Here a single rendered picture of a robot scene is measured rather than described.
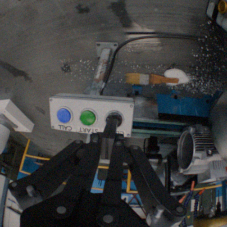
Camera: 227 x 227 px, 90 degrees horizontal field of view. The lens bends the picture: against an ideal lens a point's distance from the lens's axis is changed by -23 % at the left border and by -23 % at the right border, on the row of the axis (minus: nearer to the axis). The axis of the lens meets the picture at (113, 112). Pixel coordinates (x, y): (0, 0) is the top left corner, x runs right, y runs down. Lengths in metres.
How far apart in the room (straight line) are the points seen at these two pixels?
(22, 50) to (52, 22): 0.19
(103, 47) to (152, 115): 0.29
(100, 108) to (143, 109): 0.29
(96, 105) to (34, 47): 0.38
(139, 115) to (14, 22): 0.56
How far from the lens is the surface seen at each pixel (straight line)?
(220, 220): 0.57
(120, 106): 0.27
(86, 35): 0.47
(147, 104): 0.56
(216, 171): 0.60
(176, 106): 0.60
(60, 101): 0.29
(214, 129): 0.39
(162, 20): 0.44
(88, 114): 0.27
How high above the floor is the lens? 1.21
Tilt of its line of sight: 34 degrees down
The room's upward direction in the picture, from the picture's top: 173 degrees counter-clockwise
